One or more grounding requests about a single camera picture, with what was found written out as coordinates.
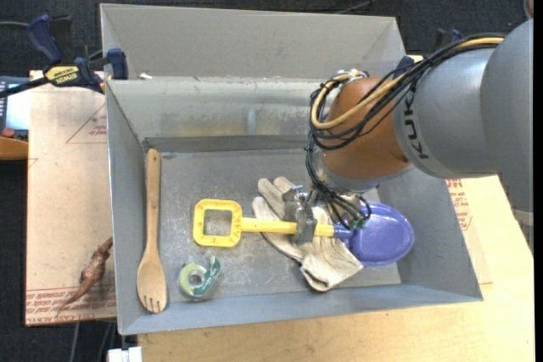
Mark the yellow and purple toy shovel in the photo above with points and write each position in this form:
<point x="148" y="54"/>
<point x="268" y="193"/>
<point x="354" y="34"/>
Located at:
<point x="382" y="237"/>

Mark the green tape dispenser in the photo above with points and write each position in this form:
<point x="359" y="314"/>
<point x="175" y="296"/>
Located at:
<point x="197" y="280"/>

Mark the grey metal bin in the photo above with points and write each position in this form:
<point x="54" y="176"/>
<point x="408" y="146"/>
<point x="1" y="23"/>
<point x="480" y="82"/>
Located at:
<point x="237" y="114"/>

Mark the brown toy dinosaur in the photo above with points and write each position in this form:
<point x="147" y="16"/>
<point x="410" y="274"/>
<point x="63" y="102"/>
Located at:
<point x="94" y="269"/>

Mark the pale work glove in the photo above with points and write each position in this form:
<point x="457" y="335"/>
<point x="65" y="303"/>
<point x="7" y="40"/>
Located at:
<point x="328" y="263"/>

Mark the wooden spork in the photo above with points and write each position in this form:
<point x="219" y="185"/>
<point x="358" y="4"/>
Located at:
<point x="152" y="263"/>

